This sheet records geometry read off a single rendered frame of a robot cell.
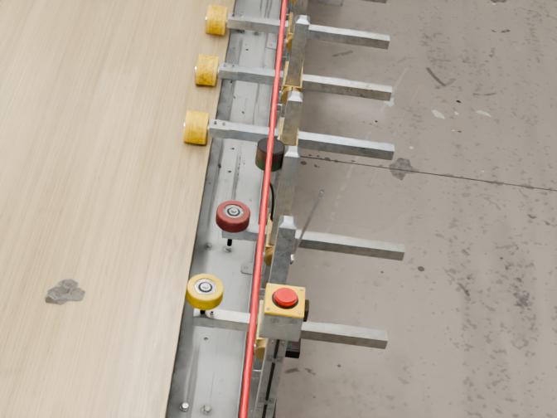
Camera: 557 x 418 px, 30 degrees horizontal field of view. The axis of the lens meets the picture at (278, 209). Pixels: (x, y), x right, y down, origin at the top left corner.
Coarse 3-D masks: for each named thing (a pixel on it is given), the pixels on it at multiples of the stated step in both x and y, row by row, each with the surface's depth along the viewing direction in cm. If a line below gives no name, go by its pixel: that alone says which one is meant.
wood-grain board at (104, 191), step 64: (0, 0) 296; (64, 0) 300; (128, 0) 305; (192, 0) 309; (0, 64) 274; (64, 64) 278; (128, 64) 281; (192, 64) 285; (0, 128) 255; (64, 128) 258; (128, 128) 261; (0, 192) 238; (64, 192) 241; (128, 192) 244; (192, 192) 247; (0, 256) 224; (64, 256) 226; (128, 256) 229; (0, 320) 211; (64, 320) 213; (128, 320) 215; (0, 384) 199; (64, 384) 201; (128, 384) 203
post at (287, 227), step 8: (280, 216) 205; (288, 216) 205; (280, 224) 204; (288, 224) 203; (296, 224) 204; (280, 232) 204; (288, 232) 204; (280, 240) 206; (288, 240) 205; (280, 248) 207; (288, 248) 207; (280, 256) 209; (288, 256) 208; (272, 264) 211; (280, 264) 210; (288, 264) 210; (272, 272) 212; (280, 272) 212; (272, 280) 213; (280, 280) 213; (256, 360) 231; (256, 368) 233
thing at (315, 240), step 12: (252, 228) 246; (240, 240) 247; (252, 240) 247; (264, 240) 246; (312, 240) 246; (324, 240) 246; (336, 240) 247; (348, 240) 247; (360, 240) 248; (372, 240) 248; (348, 252) 248; (360, 252) 247; (372, 252) 247; (384, 252) 247; (396, 252) 247
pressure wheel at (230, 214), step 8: (232, 200) 245; (224, 208) 243; (232, 208) 243; (240, 208) 244; (248, 208) 244; (216, 216) 242; (224, 216) 241; (232, 216) 242; (240, 216) 242; (248, 216) 242; (216, 224) 243; (224, 224) 241; (232, 224) 240; (240, 224) 241; (248, 224) 244; (232, 232) 242
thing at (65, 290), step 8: (64, 280) 219; (72, 280) 220; (56, 288) 217; (64, 288) 217; (72, 288) 217; (48, 296) 215; (56, 296) 217; (64, 296) 217; (72, 296) 217; (80, 296) 218
